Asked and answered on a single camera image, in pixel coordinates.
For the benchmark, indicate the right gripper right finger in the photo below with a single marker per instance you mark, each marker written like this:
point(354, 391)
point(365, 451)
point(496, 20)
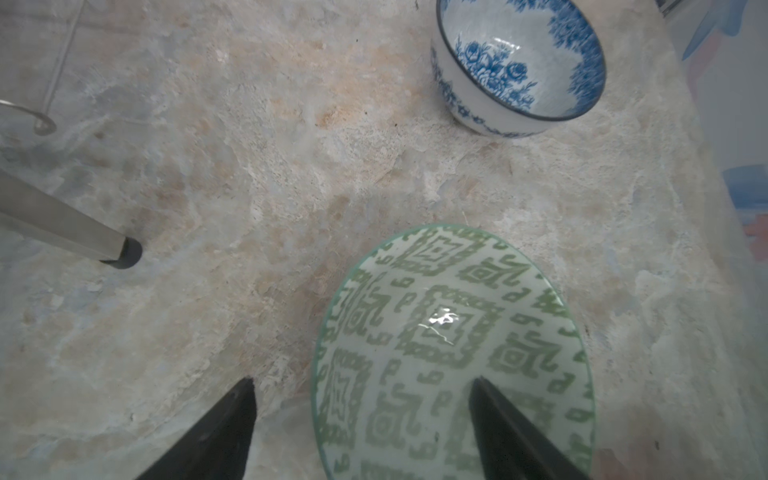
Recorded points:
point(510, 446)

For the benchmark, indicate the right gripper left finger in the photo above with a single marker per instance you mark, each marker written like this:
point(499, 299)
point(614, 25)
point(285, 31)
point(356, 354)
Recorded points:
point(217, 446)

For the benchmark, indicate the blue white floral bowl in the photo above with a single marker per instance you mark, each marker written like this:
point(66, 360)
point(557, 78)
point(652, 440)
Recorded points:
point(513, 69)

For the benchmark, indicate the pale green patterned bowl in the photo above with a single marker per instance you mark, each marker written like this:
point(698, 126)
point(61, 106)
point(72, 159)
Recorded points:
point(407, 332)

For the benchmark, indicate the chrome wire dish rack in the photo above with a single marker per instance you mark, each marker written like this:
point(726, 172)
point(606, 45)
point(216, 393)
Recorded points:
point(33, 213)

